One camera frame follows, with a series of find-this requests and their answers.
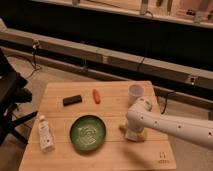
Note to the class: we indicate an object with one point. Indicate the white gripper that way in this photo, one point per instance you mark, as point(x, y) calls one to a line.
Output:
point(136, 126)

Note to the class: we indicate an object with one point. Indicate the white sponge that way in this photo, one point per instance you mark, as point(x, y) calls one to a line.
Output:
point(131, 136)

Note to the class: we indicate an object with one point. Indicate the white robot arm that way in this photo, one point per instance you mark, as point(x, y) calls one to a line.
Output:
point(140, 116)

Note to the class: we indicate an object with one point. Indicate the green ceramic bowl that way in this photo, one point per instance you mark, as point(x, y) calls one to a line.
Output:
point(87, 133)

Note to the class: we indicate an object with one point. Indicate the white paper cup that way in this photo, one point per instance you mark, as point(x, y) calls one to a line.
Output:
point(135, 91)

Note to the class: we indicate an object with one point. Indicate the orange carrot toy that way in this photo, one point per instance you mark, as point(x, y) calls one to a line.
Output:
point(96, 96)

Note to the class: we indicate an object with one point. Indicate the black rectangular block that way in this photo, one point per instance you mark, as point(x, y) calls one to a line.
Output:
point(72, 100)

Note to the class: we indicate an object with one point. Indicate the white tube bottle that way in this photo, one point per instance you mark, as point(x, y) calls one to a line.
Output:
point(45, 136)

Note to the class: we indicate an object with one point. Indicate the black chair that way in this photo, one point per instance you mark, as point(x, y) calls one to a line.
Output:
point(12, 91)

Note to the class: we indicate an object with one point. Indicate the grey rail beam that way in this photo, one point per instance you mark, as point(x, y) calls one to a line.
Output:
point(166, 70)

